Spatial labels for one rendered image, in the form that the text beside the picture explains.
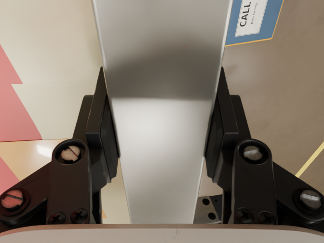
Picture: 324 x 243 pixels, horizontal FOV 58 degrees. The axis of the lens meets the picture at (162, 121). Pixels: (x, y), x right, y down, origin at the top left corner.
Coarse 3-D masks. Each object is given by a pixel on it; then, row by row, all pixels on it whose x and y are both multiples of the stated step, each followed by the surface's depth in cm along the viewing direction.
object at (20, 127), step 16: (0, 96) 15; (16, 96) 15; (0, 112) 16; (16, 112) 16; (0, 128) 16; (16, 128) 16; (32, 128) 16; (0, 160) 19; (0, 176) 20; (0, 192) 22
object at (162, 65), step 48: (96, 0) 8; (144, 0) 8; (192, 0) 8; (144, 48) 9; (192, 48) 9; (144, 96) 10; (192, 96) 10; (144, 144) 12; (192, 144) 12; (144, 192) 15; (192, 192) 15
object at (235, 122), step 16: (224, 80) 12; (224, 96) 11; (224, 112) 10; (240, 112) 12; (224, 128) 10; (240, 128) 11; (208, 144) 12; (224, 144) 10; (208, 160) 12; (224, 160) 10; (208, 176) 12; (224, 176) 10; (288, 176) 10; (288, 192) 9; (304, 192) 9; (320, 192) 9; (288, 208) 9; (304, 208) 9; (320, 208) 9
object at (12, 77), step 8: (0, 48) 13; (0, 56) 13; (0, 64) 13; (8, 64) 13; (0, 72) 14; (8, 72) 14; (16, 72) 14; (0, 80) 14; (8, 80) 14; (16, 80) 14
